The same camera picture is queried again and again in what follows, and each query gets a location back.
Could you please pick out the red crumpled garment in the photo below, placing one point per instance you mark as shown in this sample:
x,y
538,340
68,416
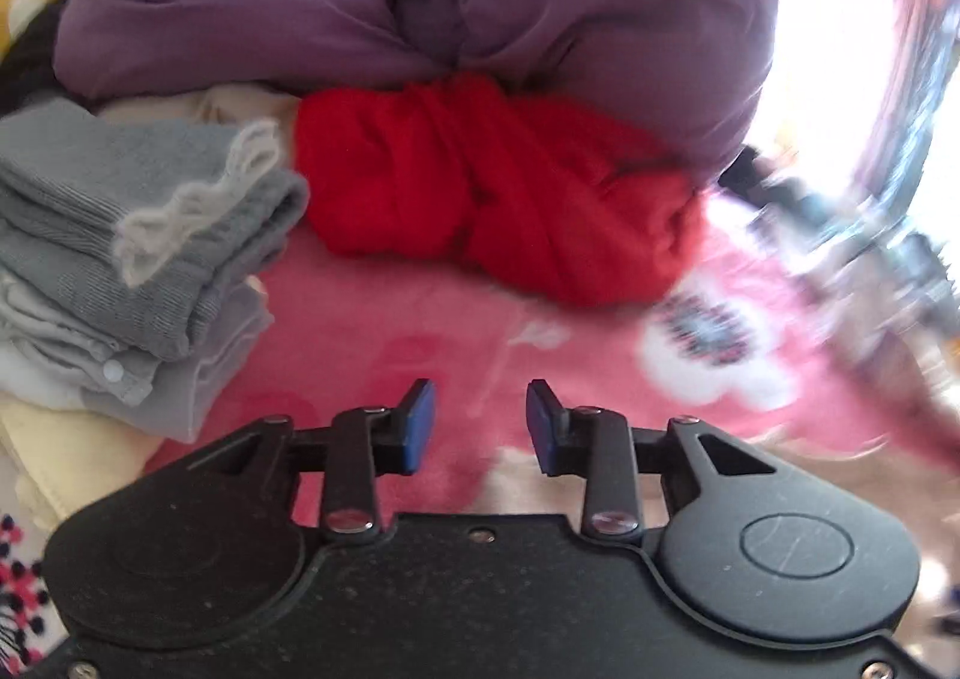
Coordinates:
x,y
450,176

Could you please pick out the black garment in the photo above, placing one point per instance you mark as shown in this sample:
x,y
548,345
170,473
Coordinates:
x,y
750,172

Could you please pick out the cream folded garment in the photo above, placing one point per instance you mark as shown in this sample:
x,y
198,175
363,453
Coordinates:
x,y
67,454

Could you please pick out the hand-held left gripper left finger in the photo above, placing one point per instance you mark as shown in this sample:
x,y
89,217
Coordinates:
x,y
416,427

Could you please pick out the light grey folded shirt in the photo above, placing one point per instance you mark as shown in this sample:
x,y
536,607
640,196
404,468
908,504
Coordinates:
x,y
199,379

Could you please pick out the black cloth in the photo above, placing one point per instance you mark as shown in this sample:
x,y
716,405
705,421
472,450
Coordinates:
x,y
30,63

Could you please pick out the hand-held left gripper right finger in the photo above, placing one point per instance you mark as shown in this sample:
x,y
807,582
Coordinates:
x,y
541,427

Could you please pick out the grey ribbed folded garment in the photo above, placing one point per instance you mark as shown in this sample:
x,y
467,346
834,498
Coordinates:
x,y
67,229

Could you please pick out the pink floral blanket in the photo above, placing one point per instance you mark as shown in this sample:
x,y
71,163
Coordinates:
x,y
360,341

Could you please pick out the patterned curtain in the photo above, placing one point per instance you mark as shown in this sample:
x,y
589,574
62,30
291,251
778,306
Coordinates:
x,y
922,48

